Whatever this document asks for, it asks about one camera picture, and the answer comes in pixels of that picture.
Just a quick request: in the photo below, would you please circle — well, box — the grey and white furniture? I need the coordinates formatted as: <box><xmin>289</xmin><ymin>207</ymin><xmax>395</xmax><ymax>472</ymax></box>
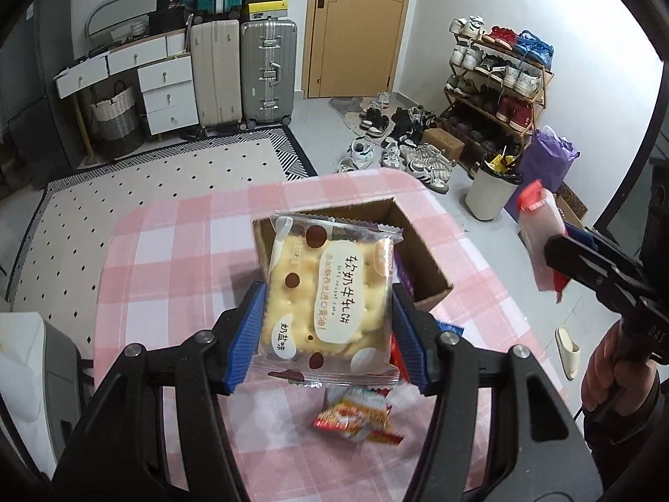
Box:
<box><xmin>0</xmin><ymin>312</ymin><xmax>92</xmax><ymax>482</ymax></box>

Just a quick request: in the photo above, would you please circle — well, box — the oval mirror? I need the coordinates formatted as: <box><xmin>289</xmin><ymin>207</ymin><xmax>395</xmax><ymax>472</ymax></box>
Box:
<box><xmin>84</xmin><ymin>0</ymin><xmax>158</xmax><ymax>40</ymax></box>

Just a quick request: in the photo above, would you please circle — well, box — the dark grey refrigerator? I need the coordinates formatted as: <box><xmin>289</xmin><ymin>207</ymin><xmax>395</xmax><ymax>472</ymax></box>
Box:
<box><xmin>0</xmin><ymin>0</ymin><xmax>89</xmax><ymax>192</ymax></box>

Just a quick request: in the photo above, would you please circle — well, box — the wooden shoe rack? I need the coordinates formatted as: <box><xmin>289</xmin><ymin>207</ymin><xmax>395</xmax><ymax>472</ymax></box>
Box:
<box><xmin>443</xmin><ymin>15</ymin><xmax>555</xmax><ymax>168</ymax></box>

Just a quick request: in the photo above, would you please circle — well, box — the white drawer desk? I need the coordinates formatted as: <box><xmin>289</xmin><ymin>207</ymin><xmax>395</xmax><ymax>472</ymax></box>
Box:
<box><xmin>55</xmin><ymin>28</ymin><xmax>198</xmax><ymax>139</ymax></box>

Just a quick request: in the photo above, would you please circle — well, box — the purple bag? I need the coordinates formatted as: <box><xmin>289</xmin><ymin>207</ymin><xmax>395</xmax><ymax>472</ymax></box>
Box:
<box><xmin>517</xmin><ymin>125</ymin><xmax>581</xmax><ymax>205</ymax></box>

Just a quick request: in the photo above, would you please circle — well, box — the black storage box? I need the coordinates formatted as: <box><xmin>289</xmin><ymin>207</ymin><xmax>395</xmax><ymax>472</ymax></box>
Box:
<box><xmin>149</xmin><ymin>9</ymin><xmax>188</xmax><ymax>35</ymax></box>

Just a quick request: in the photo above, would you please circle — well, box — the pile of shoes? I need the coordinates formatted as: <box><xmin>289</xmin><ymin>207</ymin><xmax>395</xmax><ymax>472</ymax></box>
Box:
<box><xmin>334</xmin><ymin>91</ymin><xmax>455</xmax><ymax>194</ymax></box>

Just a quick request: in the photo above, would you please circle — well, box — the beige suitcase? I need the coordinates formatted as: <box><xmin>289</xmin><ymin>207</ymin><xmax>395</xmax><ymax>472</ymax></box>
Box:
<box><xmin>189</xmin><ymin>20</ymin><xmax>245</xmax><ymax>129</ymax></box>

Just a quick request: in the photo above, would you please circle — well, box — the yellow cracker packet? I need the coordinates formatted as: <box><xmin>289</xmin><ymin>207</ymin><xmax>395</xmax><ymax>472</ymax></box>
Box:
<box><xmin>250</xmin><ymin>213</ymin><xmax>403</xmax><ymax>389</ymax></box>

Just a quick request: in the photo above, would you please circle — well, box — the grey door mat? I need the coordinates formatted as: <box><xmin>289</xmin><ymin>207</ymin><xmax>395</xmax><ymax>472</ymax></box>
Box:
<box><xmin>328</xmin><ymin>95</ymin><xmax>398</xmax><ymax>139</ymax></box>

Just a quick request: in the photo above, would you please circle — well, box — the white trash bin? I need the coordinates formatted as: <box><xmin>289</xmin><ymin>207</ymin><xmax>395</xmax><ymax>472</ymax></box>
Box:
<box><xmin>465</xmin><ymin>164</ymin><xmax>523</xmax><ymax>222</ymax></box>

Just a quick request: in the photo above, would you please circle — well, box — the shoe rack with shoes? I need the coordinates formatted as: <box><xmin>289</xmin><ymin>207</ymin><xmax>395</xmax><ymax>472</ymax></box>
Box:
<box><xmin>447</xmin><ymin>15</ymin><xmax>555</xmax><ymax>158</ymax></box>

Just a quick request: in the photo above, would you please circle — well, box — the purple grape candy packet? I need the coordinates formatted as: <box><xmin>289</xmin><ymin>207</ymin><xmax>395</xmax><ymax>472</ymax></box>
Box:
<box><xmin>393</xmin><ymin>251</ymin><xmax>417</xmax><ymax>299</ymax></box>

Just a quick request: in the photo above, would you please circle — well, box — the patterned rug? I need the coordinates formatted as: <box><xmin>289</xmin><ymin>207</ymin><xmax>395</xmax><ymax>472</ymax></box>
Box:
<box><xmin>5</xmin><ymin>125</ymin><xmax>319</xmax><ymax>325</ymax></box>

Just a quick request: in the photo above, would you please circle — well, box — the red noodle snack packet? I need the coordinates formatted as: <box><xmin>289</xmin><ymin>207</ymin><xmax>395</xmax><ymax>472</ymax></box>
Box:
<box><xmin>312</xmin><ymin>386</ymin><xmax>406</xmax><ymax>445</ymax></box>

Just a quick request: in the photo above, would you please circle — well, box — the person's right forearm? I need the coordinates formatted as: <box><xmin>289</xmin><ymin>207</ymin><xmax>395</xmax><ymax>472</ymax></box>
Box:
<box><xmin>577</xmin><ymin>382</ymin><xmax>669</xmax><ymax>502</ymax></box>

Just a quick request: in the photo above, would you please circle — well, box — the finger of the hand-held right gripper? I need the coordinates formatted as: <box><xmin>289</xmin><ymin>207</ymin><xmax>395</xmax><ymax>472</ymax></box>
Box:
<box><xmin>562</xmin><ymin>222</ymin><xmax>637</xmax><ymax>274</ymax></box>
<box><xmin>544</xmin><ymin>233</ymin><xmax>647</xmax><ymax>302</ymax></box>

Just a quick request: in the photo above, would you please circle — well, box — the cardboard box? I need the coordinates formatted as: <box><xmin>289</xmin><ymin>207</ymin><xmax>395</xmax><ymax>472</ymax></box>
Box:
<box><xmin>252</xmin><ymin>196</ymin><xmax>455</xmax><ymax>320</ymax></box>

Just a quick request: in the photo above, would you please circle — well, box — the woven laundry basket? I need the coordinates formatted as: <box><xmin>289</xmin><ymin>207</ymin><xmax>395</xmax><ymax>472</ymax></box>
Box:
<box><xmin>90</xmin><ymin>81</ymin><xmax>144</xmax><ymax>155</ymax></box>

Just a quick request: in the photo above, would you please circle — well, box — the red packet with white label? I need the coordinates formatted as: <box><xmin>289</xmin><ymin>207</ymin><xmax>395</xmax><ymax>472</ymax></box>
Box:
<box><xmin>517</xmin><ymin>180</ymin><xmax>570</xmax><ymax>304</ymax></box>

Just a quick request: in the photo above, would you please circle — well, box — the cream slipper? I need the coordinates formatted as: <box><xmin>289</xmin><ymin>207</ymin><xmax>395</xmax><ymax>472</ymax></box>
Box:
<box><xmin>554</xmin><ymin>327</ymin><xmax>582</xmax><ymax>380</ymax></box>

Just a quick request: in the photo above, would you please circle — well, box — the silver suitcase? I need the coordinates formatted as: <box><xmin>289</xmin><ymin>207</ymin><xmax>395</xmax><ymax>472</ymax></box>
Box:
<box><xmin>239</xmin><ymin>18</ymin><xmax>299</xmax><ymax>127</ymax></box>

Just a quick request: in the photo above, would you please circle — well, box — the printed cardboard carton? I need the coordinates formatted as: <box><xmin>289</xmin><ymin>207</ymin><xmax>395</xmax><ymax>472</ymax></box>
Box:
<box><xmin>554</xmin><ymin>180</ymin><xmax>589</xmax><ymax>227</ymax></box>

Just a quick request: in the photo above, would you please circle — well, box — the yellow wrapper trash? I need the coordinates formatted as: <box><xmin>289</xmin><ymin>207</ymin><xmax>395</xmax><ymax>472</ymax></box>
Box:
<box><xmin>481</xmin><ymin>149</ymin><xmax>523</xmax><ymax>179</ymax></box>

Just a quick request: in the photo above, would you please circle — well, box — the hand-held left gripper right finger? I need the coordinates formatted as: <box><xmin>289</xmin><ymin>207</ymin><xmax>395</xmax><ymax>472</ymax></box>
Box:
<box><xmin>391</xmin><ymin>282</ymin><xmax>607</xmax><ymax>502</ymax></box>

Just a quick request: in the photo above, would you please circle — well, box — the person's right hand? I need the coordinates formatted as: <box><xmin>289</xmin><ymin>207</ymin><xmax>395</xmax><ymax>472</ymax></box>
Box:
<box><xmin>580</xmin><ymin>323</ymin><xmax>658</xmax><ymax>413</ymax></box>

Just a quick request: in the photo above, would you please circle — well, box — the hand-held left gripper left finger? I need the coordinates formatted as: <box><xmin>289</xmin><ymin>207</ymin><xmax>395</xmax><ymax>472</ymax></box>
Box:
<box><xmin>52</xmin><ymin>281</ymin><xmax>268</xmax><ymax>502</ymax></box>

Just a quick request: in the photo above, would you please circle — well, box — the small brown carton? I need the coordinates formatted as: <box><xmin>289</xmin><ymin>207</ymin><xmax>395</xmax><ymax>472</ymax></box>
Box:
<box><xmin>421</xmin><ymin>127</ymin><xmax>466</xmax><ymax>164</ymax></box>

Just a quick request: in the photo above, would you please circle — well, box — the wooden door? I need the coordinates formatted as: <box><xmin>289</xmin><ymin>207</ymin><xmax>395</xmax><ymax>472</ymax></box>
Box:
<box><xmin>302</xmin><ymin>0</ymin><xmax>416</xmax><ymax>100</ymax></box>

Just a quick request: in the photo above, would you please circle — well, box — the pink checkered tablecloth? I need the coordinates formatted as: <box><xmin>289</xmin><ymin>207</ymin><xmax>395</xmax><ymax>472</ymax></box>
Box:
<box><xmin>91</xmin><ymin>170</ymin><xmax>602</xmax><ymax>502</ymax></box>

